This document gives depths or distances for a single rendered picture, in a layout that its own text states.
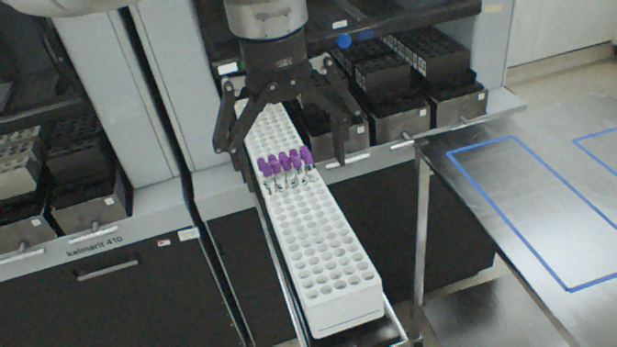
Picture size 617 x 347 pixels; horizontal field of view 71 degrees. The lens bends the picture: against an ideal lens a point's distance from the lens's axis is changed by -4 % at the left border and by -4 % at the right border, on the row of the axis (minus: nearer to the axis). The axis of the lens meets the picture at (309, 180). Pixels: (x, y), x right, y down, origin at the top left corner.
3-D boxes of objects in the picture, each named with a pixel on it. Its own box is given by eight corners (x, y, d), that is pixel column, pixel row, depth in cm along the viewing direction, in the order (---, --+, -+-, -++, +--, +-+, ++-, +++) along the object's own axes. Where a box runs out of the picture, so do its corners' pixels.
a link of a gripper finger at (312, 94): (277, 72, 56) (284, 62, 56) (337, 114, 63) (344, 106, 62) (285, 84, 53) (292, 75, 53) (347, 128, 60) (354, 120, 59)
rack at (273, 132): (239, 125, 106) (232, 102, 102) (279, 114, 107) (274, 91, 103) (265, 203, 83) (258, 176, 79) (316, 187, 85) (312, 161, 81)
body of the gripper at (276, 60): (239, 48, 47) (255, 121, 53) (315, 30, 48) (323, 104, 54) (229, 25, 53) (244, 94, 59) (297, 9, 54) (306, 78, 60)
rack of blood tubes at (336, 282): (267, 210, 81) (260, 183, 78) (319, 195, 83) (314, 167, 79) (314, 340, 57) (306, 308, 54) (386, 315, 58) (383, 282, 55)
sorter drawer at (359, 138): (254, 54, 153) (249, 29, 148) (293, 45, 155) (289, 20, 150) (319, 175, 98) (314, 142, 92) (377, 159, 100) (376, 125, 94)
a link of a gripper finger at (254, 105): (280, 85, 53) (270, 81, 52) (236, 159, 58) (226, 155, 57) (273, 72, 56) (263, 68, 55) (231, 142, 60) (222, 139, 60)
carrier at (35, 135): (51, 150, 105) (39, 129, 101) (50, 154, 104) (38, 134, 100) (3, 163, 103) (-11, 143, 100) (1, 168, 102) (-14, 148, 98)
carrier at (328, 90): (347, 98, 105) (345, 75, 101) (351, 102, 104) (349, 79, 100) (300, 111, 103) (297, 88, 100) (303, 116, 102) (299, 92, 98)
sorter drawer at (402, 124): (297, 44, 156) (293, 19, 150) (334, 35, 158) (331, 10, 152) (384, 157, 100) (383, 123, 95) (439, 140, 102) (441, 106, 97)
